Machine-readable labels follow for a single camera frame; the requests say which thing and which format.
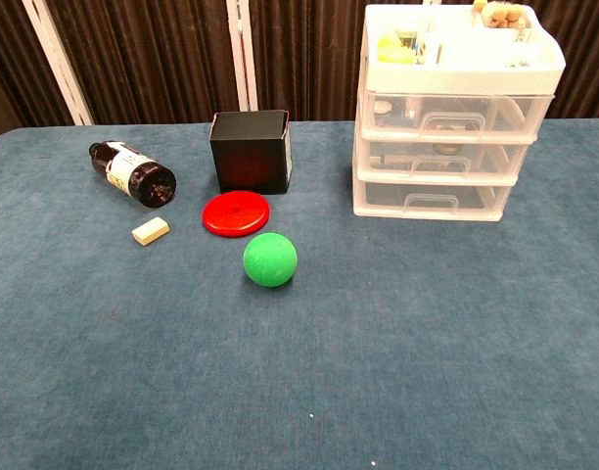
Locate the clear drawer with small boxes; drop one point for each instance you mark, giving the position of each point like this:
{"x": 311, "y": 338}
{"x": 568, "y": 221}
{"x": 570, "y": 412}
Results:
{"x": 490, "y": 157}

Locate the white plastic drawer unit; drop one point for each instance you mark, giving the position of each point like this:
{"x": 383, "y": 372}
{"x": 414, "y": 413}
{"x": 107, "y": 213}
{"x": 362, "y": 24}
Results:
{"x": 475, "y": 73}

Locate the clear drawer with dark contents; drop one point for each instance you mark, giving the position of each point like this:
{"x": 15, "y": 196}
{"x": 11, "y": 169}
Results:
{"x": 480, "y": 198}

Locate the clear drawer with white bowl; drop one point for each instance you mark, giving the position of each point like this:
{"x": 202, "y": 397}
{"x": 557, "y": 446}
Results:
{"x": 505, "y": 115}

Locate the green ball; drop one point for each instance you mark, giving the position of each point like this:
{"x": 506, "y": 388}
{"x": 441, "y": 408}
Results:
{"x": 270, "y": 259}

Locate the red round disc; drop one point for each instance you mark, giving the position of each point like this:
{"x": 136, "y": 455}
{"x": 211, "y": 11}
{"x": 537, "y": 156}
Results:
{"x": 236, "y": 215}

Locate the black cardboard box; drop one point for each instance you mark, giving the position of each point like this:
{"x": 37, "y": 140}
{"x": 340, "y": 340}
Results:
{"x": 248, "y": 161}

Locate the blue velvet tablecloth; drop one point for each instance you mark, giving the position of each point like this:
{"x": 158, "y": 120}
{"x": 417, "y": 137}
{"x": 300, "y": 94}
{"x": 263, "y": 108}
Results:
{"x": 299, "y": 352}

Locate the cream white eraser block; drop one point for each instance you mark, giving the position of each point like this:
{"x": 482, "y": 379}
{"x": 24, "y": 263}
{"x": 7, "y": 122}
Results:
{"x": 150, "y": 231}

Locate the brown glass bottle white label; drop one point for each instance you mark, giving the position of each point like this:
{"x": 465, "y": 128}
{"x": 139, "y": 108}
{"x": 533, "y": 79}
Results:
{"x": 133, "y": 171}

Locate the yellow rubber duck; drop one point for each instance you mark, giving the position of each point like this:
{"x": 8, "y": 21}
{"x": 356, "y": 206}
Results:
{"x": 392, "y": 50}

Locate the small white box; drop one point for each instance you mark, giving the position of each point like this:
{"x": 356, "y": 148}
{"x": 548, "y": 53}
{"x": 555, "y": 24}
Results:
{"x": 428, "y": 50}

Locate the dark brown curtain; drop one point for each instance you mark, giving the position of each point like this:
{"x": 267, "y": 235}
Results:
{"x": 148, "y": 59}

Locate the beige plush toy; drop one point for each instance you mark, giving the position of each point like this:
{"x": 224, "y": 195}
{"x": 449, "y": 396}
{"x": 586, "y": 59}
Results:
{"x": 500, "y": 14}

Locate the upright white frame post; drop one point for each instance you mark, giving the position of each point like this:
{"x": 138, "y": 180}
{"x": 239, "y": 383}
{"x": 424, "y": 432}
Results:
{"x": 243, "y": 59}

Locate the slanted white frame post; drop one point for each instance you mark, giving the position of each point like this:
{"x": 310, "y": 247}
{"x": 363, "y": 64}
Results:
{"x": 59, "y": 63}

